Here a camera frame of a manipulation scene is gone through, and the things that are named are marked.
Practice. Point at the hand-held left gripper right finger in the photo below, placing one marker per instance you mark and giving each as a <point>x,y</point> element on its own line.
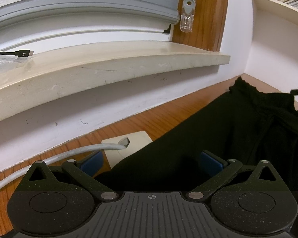
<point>211,163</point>

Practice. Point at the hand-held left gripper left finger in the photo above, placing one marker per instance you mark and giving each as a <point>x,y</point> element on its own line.
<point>92,163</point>

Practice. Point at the black pants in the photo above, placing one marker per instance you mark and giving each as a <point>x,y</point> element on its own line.
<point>226,133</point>

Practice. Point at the cream window sill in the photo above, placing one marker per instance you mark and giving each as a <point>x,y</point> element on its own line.
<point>101,67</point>

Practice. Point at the grey window blind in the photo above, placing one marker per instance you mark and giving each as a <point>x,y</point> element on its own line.
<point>77,2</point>

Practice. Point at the cream wall shelf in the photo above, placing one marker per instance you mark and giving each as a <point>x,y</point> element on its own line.
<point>283,10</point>

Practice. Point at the wooden window frame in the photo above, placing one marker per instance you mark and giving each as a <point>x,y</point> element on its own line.
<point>206,12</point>

